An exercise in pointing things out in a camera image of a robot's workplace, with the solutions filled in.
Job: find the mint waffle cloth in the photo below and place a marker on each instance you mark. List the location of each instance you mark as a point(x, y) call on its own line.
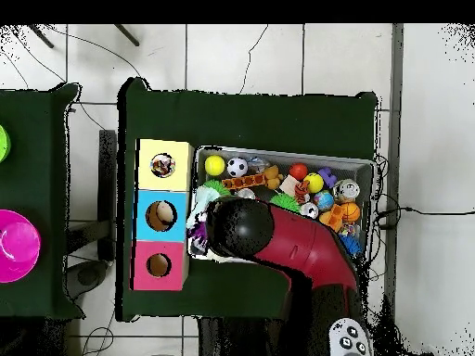
point(202, 196)

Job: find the purple spiky monster toy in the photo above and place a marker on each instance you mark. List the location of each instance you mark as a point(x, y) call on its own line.
point(198, 234)

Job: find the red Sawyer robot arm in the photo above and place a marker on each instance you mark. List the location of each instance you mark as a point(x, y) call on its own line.
point(304, 244)

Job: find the wooden box with three holes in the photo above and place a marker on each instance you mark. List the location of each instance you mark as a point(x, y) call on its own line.
point(182, 178)

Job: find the shallow clear mesh bin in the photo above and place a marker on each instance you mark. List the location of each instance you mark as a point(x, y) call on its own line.
point(352, 168)

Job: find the black and white soccer ball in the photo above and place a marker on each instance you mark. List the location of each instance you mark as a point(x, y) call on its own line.
point(236, 167)

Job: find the plain yellow ball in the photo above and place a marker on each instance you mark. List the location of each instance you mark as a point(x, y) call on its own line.
point(215, 165)

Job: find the yellow smiley face ball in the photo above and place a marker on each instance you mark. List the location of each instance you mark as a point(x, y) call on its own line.
point(314, 182)

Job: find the dark green tablecloth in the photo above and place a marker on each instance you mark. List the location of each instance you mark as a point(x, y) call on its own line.
point(29, 111)
point(241, 118)

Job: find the blue globe ball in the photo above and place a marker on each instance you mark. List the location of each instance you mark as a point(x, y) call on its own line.
point(324, 200)

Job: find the crushed silver drink can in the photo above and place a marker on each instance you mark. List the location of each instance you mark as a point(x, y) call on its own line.
point(346, 190)

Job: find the orange basketball toy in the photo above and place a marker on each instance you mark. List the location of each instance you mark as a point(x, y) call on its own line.
point(351, 212)

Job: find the black tripod leg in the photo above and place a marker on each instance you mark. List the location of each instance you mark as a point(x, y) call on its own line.
point(41, 36)
point(127, 35)

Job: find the pink plastic bowl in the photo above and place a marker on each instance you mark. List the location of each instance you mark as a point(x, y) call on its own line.
point(18, 267)

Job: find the green plastic bowl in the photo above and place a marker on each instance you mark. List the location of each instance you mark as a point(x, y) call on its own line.
point(3, 144)

